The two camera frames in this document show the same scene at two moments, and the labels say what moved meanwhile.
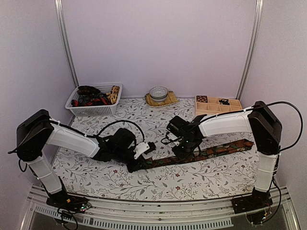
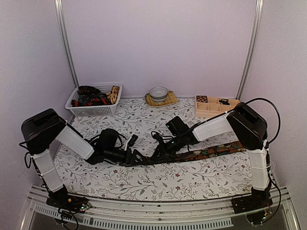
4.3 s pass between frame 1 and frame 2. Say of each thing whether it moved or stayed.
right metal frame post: stayed
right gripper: moved
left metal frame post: stayed
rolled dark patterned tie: stayed
